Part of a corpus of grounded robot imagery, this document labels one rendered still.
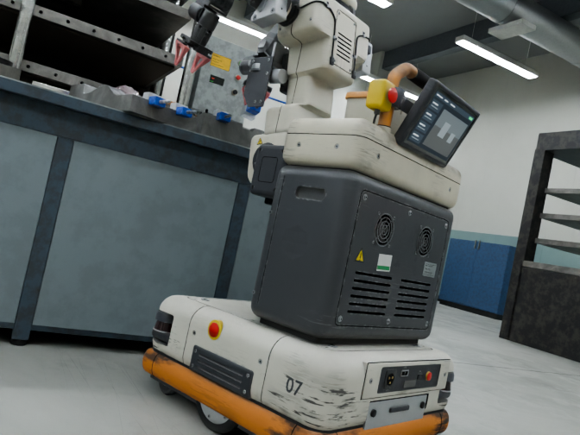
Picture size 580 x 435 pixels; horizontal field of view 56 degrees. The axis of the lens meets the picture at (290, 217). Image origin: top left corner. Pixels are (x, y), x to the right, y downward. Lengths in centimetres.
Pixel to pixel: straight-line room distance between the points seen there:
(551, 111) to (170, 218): 815
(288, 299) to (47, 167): 95
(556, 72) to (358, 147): 865
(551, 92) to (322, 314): 869
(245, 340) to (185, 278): 71
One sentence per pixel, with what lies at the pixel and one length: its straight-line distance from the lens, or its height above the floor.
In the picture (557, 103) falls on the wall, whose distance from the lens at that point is 959.
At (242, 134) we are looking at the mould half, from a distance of 209.
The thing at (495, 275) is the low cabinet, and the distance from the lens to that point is 873.
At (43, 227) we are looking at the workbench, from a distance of 191.
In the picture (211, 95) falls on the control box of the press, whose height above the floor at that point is 116.
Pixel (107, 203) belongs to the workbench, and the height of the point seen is 50.
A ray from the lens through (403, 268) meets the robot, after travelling 148.
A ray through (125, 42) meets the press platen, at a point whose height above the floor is 126.
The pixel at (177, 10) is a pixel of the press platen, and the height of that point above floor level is 151.
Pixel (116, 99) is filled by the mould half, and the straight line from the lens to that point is 196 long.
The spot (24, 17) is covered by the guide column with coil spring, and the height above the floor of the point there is 121.
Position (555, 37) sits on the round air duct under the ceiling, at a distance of 789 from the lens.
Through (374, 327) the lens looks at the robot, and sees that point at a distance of 142.
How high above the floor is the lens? 50
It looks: 2 degrees up
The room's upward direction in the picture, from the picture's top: 12 degrees clockwise
